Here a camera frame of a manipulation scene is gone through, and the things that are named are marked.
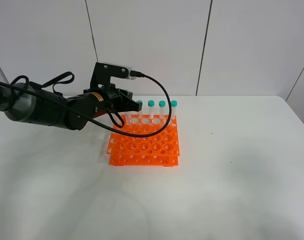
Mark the teal capped tube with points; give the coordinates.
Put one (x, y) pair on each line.
(162, 105)
(128, 113)
(151, 105)
(139, 112)
(174, 104)

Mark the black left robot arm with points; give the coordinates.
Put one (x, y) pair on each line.
(29, 103)

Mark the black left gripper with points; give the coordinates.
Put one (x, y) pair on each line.
(111, 99)

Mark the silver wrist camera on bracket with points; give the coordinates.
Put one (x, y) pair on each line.
(103, 72)

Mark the orange test tube rack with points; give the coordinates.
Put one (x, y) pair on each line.
(158, 150)

